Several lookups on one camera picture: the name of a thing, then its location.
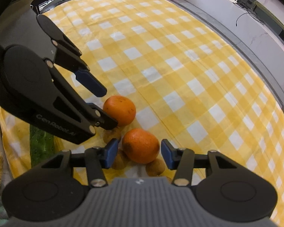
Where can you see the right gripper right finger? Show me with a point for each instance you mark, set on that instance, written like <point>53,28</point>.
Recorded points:
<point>220,185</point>

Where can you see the orange tangerine top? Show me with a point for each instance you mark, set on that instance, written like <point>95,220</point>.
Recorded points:
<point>120,108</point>

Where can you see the green cucumber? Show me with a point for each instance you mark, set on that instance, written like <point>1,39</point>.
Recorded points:
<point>42,145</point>

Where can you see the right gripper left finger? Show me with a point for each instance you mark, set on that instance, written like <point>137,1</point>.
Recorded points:
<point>58,185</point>

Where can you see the brown longan fruit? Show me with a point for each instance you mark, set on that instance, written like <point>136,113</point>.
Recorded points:
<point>121,160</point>
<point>155,168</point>
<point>108,135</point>

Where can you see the orange tangerine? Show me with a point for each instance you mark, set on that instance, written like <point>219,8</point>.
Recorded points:
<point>120,108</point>
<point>140,146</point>

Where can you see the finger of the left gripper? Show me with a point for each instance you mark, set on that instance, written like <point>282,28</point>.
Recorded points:
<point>39,95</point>
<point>68,56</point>

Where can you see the yellow checkered tablecloth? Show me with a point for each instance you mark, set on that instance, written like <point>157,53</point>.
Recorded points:
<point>188,86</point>

